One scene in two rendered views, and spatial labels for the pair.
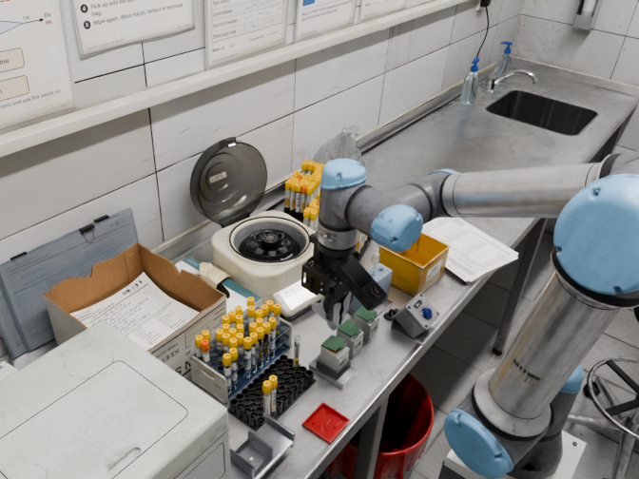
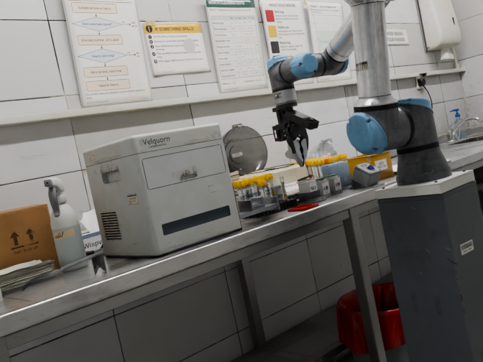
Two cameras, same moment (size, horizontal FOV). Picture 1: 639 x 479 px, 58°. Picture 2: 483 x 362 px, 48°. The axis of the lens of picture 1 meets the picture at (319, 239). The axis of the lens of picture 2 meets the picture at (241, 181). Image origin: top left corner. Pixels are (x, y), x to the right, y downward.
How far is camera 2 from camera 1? 1.21 m
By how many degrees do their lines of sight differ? 34
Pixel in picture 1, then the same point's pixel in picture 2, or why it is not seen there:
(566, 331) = (361, 24)
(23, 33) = (127, 59)
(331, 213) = (274, 80)
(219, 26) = (224, 71)
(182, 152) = not seen: hidden behind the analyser
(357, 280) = (300, 116)
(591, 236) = not seen: outside the picture
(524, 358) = (357, 57)
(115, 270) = not seen: hidden behind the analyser
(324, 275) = (283, 123)
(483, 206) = (342, 38)
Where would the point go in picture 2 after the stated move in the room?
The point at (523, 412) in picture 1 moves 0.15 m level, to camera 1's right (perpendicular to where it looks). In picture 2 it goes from (372, 91) to (433, 78)
